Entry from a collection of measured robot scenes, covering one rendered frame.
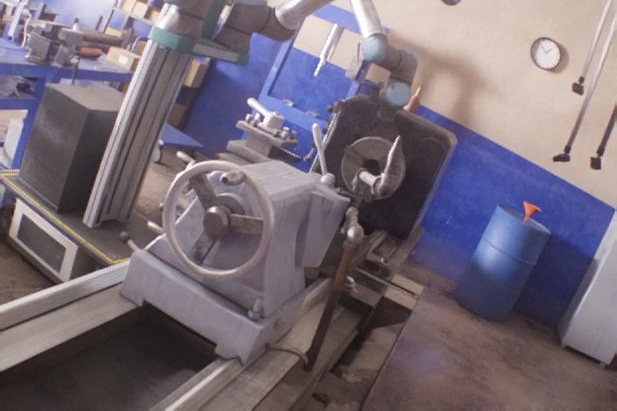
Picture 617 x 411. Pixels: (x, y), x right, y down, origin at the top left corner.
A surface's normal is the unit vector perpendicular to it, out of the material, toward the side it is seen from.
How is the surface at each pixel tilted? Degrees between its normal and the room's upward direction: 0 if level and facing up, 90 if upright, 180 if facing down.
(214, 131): 90
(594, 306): 90
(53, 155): 90
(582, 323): 90
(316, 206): 79
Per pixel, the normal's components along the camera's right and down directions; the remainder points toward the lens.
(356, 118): -0.27, 0.07
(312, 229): 0.50, 0.18
